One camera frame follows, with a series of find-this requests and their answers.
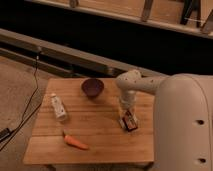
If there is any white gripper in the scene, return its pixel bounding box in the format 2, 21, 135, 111
119, 91, 136, 118

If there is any black and orange eraser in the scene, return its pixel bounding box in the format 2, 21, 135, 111
122, 111, 138, 132

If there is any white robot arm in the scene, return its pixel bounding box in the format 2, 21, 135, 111
116, 70, 213, 171

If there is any white sponge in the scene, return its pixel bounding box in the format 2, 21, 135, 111
119, 118, 126, 129

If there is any dark purple bowl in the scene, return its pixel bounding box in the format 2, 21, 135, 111
81, 78, 104, 98

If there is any wooden table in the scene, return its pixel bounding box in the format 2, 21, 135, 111
23, 78, 154, 165

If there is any orange carrot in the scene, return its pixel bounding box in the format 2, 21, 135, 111
62, 132, 89, 150

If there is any white tube bottle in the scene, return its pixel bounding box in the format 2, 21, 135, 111
51, 93, 68, 122

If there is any black device on floor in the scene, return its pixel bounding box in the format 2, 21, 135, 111
0, 128, 11, 143

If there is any black cable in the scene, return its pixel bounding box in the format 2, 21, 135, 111
0, 50, 43, 152

